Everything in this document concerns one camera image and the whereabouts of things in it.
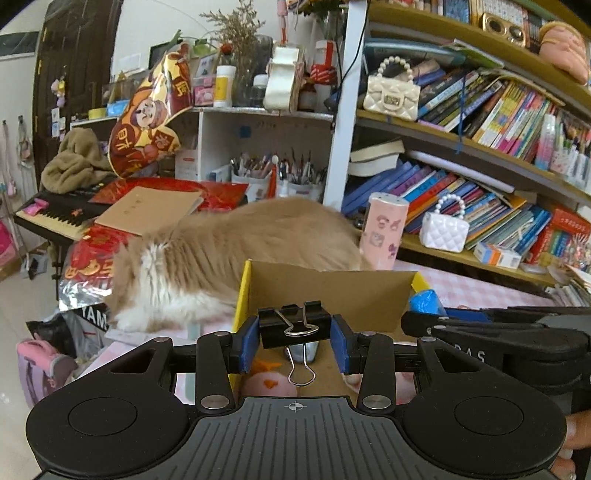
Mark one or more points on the yellow cardboard box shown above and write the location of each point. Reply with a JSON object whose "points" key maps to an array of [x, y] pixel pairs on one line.
{"points": [[364, 295]]}

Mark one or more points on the row of colourful thin books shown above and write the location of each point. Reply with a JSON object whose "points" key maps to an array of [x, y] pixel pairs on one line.
{"points": [[498, 115]]}

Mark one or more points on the pink backpack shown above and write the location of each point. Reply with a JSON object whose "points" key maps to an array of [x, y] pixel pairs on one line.
{"points": [[41, 374]]}

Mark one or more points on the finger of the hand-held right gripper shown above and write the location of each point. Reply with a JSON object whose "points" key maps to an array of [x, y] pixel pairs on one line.
{"points": [[425, 323]]}

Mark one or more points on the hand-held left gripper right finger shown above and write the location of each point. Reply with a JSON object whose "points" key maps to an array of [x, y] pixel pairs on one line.
{"points": [[339, 346]]}

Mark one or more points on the dried flower bunch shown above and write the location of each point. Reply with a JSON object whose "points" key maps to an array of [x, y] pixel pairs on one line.
{"points": [[235, 25]]}

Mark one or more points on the stack of picture books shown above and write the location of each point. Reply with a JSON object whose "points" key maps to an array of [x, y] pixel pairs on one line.
{"points": [[572, 286]]}

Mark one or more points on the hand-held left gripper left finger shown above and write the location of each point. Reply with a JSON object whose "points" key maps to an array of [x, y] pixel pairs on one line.
{"points": [[249, 346]]}

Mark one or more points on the red paper bag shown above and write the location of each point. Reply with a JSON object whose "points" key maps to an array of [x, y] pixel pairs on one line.
{"points": [[217, 194]]}

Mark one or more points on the dark brown door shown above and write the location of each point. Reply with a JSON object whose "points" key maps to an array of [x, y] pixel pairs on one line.
{"points": [[74, 69]]}

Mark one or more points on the red book set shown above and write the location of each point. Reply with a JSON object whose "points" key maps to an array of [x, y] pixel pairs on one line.
{"points": [[563, 235]]}

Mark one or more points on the pink storage box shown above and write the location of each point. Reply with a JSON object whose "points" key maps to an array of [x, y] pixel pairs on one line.
{"points": [[204, 92]]}

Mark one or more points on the red foil packet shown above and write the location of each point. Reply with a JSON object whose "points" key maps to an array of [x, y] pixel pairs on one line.
{"points": [[92, 258]]}

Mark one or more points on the pink checked tablecloth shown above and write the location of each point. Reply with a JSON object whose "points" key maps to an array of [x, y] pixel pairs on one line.
{"points": [[461, 284]]}

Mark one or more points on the pink plush cushion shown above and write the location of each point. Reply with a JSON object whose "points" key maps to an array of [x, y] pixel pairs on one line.
{"points": [[563, 46]]}

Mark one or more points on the row of blue and red books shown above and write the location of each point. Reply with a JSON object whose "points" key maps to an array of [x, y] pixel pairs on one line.
{"points": [[438, 194]]}

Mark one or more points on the black keyboard piano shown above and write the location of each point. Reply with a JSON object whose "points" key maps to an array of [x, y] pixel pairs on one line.
{"points": [[60, 212]]}

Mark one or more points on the green wall board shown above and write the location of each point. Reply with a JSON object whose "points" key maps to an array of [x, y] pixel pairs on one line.
{"points": [[18, 44]]}

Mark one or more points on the black bag white letters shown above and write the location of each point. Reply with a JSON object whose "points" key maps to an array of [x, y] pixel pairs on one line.
{"points": [[87, 323]]}

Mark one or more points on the brown fleece blanket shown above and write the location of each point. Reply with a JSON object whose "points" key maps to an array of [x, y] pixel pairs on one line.
{"points": [[76, 159]]}

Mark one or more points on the cream quilted handbag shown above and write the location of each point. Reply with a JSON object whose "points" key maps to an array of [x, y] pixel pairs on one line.
{"points": [[392, 99]]}

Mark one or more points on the pink chick plush toy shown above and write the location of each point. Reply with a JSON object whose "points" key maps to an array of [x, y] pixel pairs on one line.
{"points": [[270, 383]]}

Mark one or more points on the gold radio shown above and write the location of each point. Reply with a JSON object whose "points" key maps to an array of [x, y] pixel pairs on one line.
{"points": [[503, 28]]}

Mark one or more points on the white bottle colourful label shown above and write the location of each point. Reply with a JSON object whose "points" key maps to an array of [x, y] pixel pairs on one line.
{"points": [[545, 143]]}

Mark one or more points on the clear pen cup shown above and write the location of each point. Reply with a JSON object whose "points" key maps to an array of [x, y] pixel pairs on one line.
{"points": [[564, 159]]}

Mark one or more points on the white pen cup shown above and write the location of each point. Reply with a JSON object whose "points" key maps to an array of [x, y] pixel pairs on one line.
{"points": [[300, 189], [251, 184]]}

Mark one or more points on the white bottle yellow label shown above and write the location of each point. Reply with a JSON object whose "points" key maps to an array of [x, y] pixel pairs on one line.
{"points": [[225, 87]]}

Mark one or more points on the pink hanging bag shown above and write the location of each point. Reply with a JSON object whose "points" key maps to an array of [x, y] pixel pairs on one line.
{"points": [[8, 244]]}

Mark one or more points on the pink cylinder container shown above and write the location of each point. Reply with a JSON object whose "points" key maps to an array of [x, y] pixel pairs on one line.
{"points": [[383, 230]]}

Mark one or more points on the small orange and white box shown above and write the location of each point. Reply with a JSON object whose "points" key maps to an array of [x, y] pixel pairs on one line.
{"points": [[496, 254]]}

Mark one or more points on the wooden bookshelf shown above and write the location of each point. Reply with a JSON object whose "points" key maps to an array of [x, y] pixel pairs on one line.
{"points": [[344, 115]]}

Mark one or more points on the brown cardboard sheet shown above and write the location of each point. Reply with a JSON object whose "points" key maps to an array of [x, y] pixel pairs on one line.
{"points": [[147, 210]]}

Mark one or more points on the person's right hand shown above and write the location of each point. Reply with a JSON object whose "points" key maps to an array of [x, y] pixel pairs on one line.
{"points": [[577, 434]]}

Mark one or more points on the orange and white cat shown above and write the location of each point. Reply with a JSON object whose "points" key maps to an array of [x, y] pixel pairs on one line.
{"points": [[231, 249]]}

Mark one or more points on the red and gold foil bag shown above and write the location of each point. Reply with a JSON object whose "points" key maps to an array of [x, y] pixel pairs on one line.
{"points": [[143, 120]]}

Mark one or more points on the blue plastic toy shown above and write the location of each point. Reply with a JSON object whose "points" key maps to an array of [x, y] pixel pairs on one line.
{"points": [[427, 300]]}

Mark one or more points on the white quilted handbag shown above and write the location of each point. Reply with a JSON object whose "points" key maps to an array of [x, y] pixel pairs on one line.
{"points": [[443, 230]]}

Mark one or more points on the white shelf unit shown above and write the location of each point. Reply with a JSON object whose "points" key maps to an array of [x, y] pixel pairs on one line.
{"points": [[258, 134]]}

